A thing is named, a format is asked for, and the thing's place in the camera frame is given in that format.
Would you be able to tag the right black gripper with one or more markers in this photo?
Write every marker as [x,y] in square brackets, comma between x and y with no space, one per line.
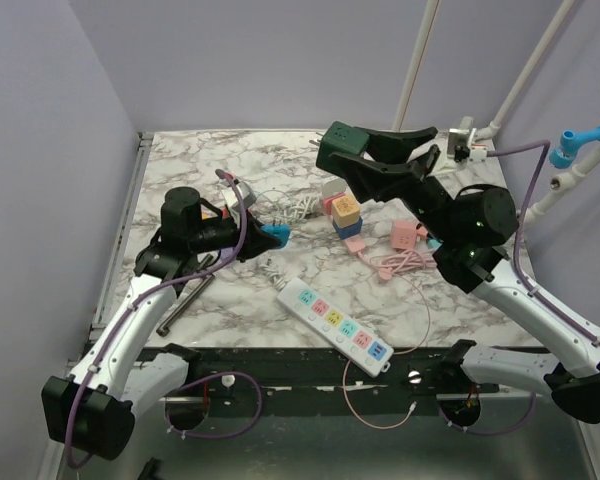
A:
[369,179]

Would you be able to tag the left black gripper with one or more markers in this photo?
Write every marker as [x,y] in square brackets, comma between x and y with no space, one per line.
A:
[256,241]

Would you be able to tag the beige cube adapter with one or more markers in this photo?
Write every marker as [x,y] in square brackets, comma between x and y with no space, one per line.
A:
[345,211]

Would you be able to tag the pink cube socket adapter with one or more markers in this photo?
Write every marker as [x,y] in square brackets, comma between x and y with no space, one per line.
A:
[404,235]

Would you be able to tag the teal plug adapter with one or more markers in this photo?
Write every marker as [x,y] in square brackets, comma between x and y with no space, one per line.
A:
[432,243]

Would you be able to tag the pink round plug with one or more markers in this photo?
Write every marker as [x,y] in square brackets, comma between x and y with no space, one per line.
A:
[385,274]

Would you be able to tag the white power strip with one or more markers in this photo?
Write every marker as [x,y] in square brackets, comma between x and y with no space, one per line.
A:
[356,342]

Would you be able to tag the dark green cube socket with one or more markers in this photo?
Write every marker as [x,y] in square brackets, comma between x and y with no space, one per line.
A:
[339,139]

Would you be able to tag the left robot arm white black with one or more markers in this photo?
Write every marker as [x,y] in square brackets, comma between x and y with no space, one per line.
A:
[95,407]

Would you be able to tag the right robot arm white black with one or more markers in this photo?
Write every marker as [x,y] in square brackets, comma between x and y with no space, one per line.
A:
[472,228]

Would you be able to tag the dark blue cube socket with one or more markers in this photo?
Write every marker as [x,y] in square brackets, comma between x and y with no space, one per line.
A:
[348,231]

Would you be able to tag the purple usb power strip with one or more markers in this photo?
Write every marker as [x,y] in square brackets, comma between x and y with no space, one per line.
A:
[225,256]

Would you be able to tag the pink flat adapter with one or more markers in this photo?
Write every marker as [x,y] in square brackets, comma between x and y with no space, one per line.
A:
[355,244]

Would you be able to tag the blue pipe fitting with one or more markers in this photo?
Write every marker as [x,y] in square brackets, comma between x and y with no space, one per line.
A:
[570,143]

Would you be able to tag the dark metal t-handle key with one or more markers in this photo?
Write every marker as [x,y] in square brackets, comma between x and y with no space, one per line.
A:
[164,328]

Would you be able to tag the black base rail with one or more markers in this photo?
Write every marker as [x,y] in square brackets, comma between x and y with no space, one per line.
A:
[308,382]

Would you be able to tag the white pvc pipe frame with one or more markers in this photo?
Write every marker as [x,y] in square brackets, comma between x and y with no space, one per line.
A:
[477,59]

